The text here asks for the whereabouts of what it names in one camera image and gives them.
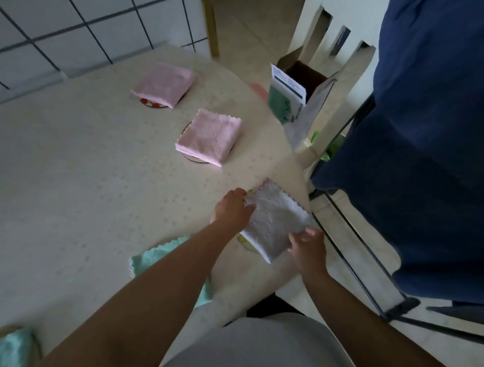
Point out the pink plastic stool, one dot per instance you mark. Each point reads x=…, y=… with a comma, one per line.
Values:
x=259, y=91

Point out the edge coaster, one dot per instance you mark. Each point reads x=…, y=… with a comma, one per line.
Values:
x=245, y=244

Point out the person's white shirt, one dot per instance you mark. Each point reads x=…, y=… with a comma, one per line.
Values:
x=264, y=344

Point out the person's right forearm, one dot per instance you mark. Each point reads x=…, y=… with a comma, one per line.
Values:
x=359, y=325

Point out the person's black trousers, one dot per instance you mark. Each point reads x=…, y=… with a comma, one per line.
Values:
x=272, y=306

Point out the person's right hand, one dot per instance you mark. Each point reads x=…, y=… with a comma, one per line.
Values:
x=308, y=253

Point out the person's left hand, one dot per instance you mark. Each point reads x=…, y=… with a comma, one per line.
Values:
x=230, y=211

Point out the white cartoon coaster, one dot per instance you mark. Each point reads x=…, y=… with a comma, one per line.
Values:
x=186, y=130

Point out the cream speckled tablecloth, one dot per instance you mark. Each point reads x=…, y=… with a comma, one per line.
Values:
x=94, y=170

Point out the person's left forearm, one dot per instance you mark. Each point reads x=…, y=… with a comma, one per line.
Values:
x=143, y=310

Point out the grey-purple cloth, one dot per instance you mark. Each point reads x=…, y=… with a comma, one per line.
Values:
x=276, y=223

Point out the dark blue fabric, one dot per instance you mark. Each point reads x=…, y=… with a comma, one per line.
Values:
x=423, y=151

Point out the white slatted chair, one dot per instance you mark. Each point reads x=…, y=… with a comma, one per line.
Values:
x=359, y=83

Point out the black metal stand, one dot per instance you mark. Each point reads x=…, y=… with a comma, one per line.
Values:
x=359, y=257

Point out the red rimmed small coaster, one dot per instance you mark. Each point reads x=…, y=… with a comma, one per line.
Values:
x=151, y=104

